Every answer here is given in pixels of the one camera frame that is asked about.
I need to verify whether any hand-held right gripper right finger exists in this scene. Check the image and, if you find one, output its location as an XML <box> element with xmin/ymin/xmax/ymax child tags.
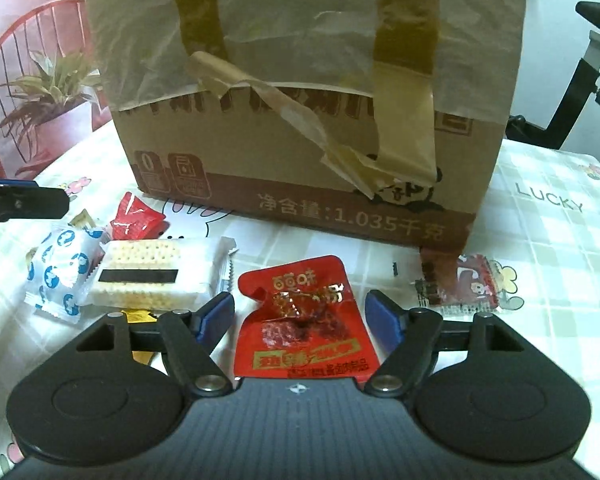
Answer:
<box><xmin>362</xmin><ymin>290</ymin><xmax>531</xmax><ymax>398</ymax></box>

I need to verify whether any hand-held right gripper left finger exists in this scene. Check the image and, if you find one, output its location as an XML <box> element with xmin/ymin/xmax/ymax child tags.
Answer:
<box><xmin>72</xmin><ymin>291</ymin><xmax>236</xmax><ymax>399</ymax></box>

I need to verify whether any red snack packet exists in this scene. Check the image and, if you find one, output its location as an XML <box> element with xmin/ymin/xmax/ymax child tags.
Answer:
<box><xmin>232</xmin><ymin>255</ymin><xmax>374</xmax><ymax>380</ymax></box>

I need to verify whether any brown cardboard box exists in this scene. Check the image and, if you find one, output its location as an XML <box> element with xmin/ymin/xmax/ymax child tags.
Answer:
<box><xmin>82</xmin><ymin>0</ymin><xmax>529</xmax><ymax>252</ymax></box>

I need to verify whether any white cracker packet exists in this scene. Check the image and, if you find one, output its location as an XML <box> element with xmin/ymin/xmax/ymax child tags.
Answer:
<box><xmin>82</xmin><ymin>236</ymin><xmax>239</xmax><ymax>312</ymax></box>

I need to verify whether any gold foil packet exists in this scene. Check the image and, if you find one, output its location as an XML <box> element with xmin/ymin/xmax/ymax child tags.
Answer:
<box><xmin>68</xmin><ymin>208</ymin><xmax>97</xmax><ymax>231</ymax></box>

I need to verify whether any blue white patterned packet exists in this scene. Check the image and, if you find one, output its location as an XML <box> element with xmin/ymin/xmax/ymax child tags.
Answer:
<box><xmin>24</xmin><ymin>225</ymin><xmax>107</xmax><ymax>319</ymax></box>

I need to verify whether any small yellow packet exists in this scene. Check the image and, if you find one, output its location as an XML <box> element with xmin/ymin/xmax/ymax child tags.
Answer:
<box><xmin>120</xmin><ymin>309</ymin><xmax>157</xmax><ymax>364</ymax></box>

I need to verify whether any clear red printed packet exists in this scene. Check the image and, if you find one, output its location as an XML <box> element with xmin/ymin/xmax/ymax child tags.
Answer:
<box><xmin>414</xmin><ymin>254</ymin><xmax>504</xmax><ymax>317</ymax></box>

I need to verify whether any small red packet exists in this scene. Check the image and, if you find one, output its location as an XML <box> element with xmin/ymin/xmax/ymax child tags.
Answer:
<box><xmin>107</xmin><ymin>191</ymin><xmax>169</xmax><ymax>241</ymax></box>

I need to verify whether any checked tablecloth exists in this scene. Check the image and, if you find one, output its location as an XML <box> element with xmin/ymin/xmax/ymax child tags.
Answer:
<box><xmin>0</xmin><ymin>125</ymin><xmax>600</xmax><ymax>463</ymax></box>

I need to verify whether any loose crumpled tape strip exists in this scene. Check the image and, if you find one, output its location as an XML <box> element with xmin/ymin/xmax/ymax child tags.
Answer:
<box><xmin>186</xmin><ymin>51</ymin><xmax>382</xmax><ymax>199</ymax></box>

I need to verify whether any brown tape strip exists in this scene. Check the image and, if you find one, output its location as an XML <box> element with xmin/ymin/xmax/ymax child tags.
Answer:
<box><xmin>372</xmin><ymin>0</ymin><xmax>444</xmax><ymax>187</ymax></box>
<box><xmin>175</xmin><ymin>0</ymin><xmax>229</xmax><ymax>62</ymax></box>

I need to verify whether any black exercise bike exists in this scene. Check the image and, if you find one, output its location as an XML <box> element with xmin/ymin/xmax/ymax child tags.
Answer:
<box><xmin>502</xmin><ymin>0</ymin><xmax>600</xmax><ymax>152</ymax></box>

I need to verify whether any clear plastic box liner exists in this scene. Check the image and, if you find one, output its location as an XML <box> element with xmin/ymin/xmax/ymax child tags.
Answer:
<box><xmin>82</xmin><ymin>0</ymin><xmax>529</xmax><ymax>127</ymax></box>

